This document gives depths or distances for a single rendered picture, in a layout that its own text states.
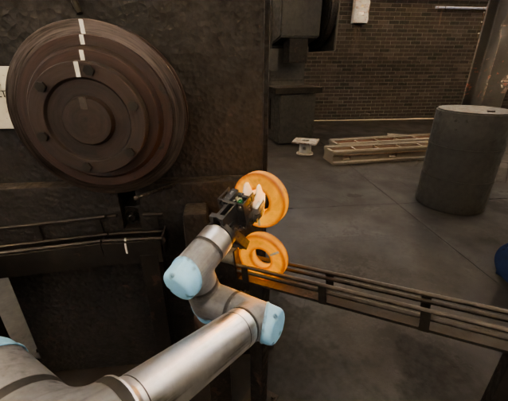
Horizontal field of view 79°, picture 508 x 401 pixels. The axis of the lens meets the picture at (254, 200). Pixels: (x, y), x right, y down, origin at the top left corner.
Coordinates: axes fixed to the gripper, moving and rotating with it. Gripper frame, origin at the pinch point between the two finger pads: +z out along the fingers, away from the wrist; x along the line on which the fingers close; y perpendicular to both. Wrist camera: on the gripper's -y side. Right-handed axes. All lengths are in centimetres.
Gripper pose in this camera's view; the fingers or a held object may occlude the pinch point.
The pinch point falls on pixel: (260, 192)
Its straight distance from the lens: 84.3
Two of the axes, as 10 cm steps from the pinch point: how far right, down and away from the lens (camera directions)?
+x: -8.8, -2.0, 4.4
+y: -1.2, -7.9, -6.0
